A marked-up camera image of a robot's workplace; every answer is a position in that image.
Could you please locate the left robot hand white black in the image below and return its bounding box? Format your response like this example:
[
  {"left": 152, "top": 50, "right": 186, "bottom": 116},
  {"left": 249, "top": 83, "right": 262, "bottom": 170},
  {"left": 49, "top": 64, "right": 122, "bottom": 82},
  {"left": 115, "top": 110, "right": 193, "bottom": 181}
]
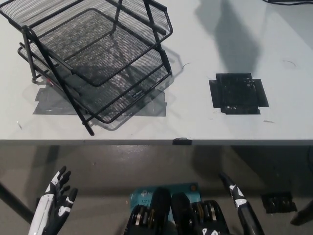
[{"left": 28, "top": 165, "right": 78, "bottom": 235}]

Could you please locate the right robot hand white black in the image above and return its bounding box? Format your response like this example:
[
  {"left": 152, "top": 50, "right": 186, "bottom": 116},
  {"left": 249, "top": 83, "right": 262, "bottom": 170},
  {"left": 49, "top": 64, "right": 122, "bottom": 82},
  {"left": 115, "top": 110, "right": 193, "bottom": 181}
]
[{"left": 195, "top": 172, "right": 266, "bottom": 235}]

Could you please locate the black mesh file tray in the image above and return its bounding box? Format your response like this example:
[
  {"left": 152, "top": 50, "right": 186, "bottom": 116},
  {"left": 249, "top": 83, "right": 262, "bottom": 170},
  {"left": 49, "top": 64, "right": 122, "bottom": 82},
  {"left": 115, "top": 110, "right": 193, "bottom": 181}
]
[{"left": 0, "top": 0, "right": 174, "bottom": 137}]

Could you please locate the dark table leg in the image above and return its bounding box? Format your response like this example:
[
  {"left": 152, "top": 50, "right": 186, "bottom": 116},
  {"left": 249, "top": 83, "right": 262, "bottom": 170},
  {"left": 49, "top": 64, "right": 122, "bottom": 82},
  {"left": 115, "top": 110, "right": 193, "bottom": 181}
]
[{"left": 0, "top": 181, "right": 35, "bottom": 225}]

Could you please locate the black floor tape patch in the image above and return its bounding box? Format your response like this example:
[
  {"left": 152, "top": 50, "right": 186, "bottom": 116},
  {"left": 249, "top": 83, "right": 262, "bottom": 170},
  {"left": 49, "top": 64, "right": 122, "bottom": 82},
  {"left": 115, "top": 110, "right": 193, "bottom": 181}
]
[{"left": 261, "top": 192, "right": 298, "bottom": 213}]

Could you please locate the brown chair leg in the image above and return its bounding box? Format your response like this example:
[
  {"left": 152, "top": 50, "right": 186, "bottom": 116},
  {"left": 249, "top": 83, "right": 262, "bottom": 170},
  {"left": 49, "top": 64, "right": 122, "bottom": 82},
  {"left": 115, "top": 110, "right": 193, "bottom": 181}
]
[{"left": 290, "top": 203, "right": 313, "bottom": 225}]

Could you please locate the teal cardboard box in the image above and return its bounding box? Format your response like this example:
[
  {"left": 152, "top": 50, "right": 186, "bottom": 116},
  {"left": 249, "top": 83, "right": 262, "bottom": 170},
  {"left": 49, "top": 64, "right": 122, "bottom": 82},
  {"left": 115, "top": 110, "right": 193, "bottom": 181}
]
[{"left": 129, "top": 182, "right": 201, "bottom": 221}]

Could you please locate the grey tape patch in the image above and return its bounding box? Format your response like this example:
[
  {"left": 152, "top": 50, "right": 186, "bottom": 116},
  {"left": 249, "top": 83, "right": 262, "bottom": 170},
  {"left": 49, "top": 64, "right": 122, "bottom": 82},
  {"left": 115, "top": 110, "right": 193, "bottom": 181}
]
[{"left": 32, "top": 88, "right": 168, "bottom": 118}]

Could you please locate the black tape square patch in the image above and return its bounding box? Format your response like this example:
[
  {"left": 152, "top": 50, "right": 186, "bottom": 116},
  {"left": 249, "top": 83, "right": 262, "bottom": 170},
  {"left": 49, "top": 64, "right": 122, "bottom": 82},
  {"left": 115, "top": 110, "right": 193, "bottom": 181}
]
[{"left": 208, "top": 72, "right": 269, "bottom": 116}]

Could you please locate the thick black cable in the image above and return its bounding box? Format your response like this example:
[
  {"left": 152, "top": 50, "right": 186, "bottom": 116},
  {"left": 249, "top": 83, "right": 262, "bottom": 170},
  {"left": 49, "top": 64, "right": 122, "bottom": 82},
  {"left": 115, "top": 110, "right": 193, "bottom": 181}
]
[{"left": 263, "top": 0, "right": 313, "bottom": 5}]

